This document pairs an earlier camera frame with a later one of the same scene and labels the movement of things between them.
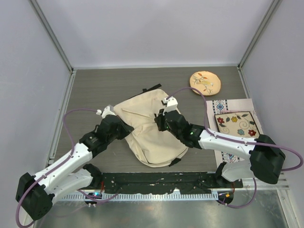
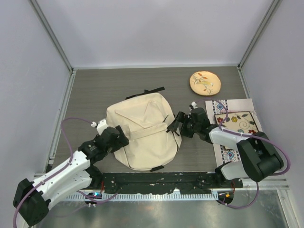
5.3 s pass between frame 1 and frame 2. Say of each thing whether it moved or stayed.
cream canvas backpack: moved
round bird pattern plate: stayed
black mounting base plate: stayed
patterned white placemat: stayed
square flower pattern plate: stayed
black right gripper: moved
